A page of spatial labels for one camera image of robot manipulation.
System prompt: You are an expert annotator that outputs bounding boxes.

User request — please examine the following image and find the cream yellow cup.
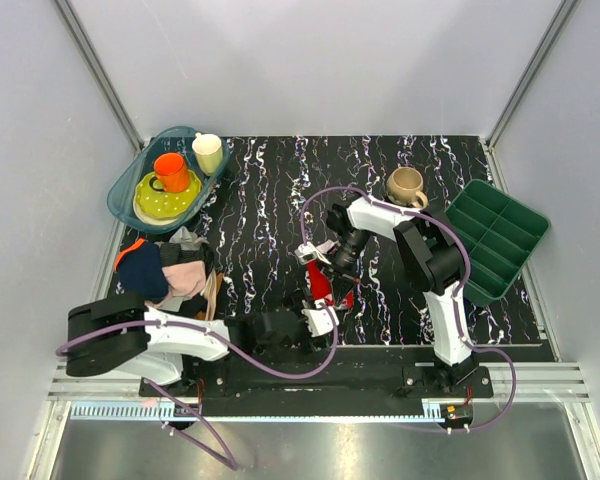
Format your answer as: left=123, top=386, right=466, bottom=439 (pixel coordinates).
left=192, top=132, right=224, bottom=176

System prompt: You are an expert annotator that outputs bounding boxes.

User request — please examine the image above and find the green divided organizer tray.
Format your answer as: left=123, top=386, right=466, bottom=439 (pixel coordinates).
left=446, top=179, right=550, bottom=307

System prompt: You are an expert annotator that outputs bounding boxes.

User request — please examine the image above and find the pile of mixed clothes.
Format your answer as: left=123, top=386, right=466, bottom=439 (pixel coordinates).
left=114, top=227, right=224, bottom=321

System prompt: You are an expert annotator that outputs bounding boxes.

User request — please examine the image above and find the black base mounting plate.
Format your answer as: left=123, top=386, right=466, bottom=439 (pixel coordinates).
left=77, top=343, right=556, bottom=419

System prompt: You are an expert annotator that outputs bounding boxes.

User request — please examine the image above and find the beige ceramic mug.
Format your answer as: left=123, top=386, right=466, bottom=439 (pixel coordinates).
left=386, top=167, right=429, bottom=209

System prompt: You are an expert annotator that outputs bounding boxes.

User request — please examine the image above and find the orange mug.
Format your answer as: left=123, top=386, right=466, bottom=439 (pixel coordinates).
left=150, top=153, right=190, bottom=193

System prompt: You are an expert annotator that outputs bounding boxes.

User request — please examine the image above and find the red underwear white trim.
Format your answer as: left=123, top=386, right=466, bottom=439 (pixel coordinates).
left=306, top=260, right=357, bottom=311

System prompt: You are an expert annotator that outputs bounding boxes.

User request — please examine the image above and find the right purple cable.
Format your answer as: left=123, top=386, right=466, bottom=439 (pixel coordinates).
left=299, top=186, right=519, bottom=434

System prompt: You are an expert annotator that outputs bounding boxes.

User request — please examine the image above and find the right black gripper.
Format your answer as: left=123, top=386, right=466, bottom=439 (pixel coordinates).
left=315, top=229, right=372, bottom=307

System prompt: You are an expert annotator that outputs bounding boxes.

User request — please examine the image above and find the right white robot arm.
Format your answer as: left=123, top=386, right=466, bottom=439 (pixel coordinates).
left=320, top=197, right=477, bottom=397

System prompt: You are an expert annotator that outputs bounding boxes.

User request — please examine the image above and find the yellow green dotted plate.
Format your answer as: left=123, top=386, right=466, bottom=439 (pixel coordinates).
left=132, top=169, right=203, bottom=225

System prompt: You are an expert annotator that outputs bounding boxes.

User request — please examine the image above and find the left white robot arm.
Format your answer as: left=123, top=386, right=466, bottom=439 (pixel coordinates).
left=56, top=293, right=339, bottom=396

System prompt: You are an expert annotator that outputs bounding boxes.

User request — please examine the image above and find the aluminium rail frame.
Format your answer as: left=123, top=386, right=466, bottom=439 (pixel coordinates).
left=48, top=363, right=590, bottom=428

